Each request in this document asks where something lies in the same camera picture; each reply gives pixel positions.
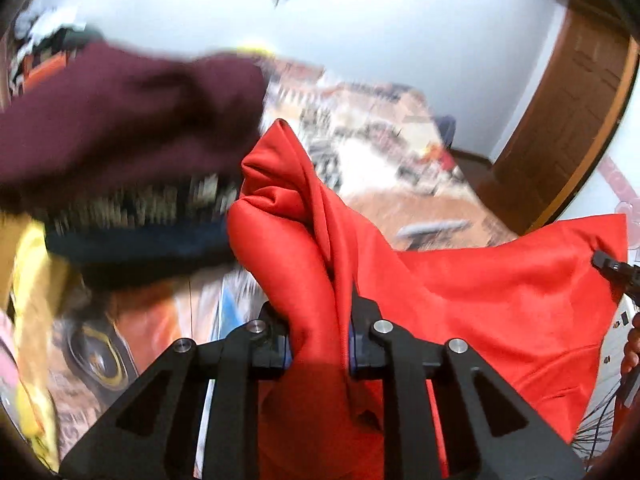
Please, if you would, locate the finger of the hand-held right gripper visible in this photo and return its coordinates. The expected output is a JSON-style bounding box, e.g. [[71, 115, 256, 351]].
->
[[591, 250, 640, 306]]

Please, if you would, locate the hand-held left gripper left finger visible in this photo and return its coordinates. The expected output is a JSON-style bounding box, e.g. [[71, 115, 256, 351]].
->
[[59, 302, 293, 480]]

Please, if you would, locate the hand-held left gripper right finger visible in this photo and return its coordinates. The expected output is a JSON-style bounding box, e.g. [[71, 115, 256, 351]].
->
[[348, 296, 586, 480]]

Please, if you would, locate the red zip jacket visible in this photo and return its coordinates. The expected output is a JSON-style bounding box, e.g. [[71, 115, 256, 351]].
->
[[227, 119, 628, 480]]

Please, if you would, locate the person's right hand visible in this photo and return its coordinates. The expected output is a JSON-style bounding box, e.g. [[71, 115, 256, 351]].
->
[[620, 312, 640, 376]]

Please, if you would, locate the white wardrobe sliding door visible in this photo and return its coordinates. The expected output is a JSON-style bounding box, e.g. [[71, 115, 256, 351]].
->
[[555, 150, 640, 261]]

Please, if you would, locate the dark folded garment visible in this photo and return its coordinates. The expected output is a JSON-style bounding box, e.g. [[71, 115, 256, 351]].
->
[[47, 220, 241, 291]]

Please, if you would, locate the wooden door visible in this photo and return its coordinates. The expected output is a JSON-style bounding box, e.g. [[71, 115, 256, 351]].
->
[[492, 7, 640, 236]]

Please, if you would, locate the black white patterned garment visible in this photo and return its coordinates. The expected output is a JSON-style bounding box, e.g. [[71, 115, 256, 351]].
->
[[45, 172, 241, 236]]

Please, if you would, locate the printed blanket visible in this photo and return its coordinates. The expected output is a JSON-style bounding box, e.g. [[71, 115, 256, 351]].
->
[[50, 57, 518, 480]]

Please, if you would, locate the grey backpack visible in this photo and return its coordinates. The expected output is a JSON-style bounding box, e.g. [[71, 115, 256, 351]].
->
[[435, 114, 458, 148]]

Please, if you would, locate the yellow cloth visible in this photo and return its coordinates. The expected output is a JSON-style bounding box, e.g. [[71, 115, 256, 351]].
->
[[10, 220, 66, 473]]

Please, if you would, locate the maroon folded garment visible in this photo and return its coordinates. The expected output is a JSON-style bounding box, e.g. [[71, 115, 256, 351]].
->
[[0, 42, 268, 216]]

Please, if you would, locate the orange box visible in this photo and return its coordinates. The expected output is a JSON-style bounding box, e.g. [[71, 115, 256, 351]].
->
[[22, 55, 68, 86]]

